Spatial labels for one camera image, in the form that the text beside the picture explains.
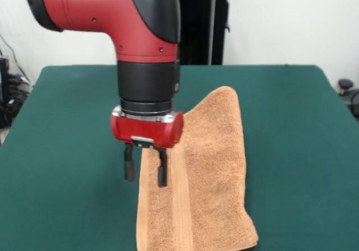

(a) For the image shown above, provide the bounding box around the tan terry towel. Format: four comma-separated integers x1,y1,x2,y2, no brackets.
136,85,259,251

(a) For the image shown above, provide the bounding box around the dark green table cloth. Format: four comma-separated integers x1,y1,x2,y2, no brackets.
0,64,359,251

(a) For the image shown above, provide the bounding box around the thin grey cable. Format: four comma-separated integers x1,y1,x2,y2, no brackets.
0,34,30,83

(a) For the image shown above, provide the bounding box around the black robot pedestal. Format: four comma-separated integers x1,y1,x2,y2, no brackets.
178,0,242,66

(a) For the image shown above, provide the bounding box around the grey office chair base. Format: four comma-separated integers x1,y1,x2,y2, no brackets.
337,78,359,114

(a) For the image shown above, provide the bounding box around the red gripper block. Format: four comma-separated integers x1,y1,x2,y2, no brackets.
109,112,185,188

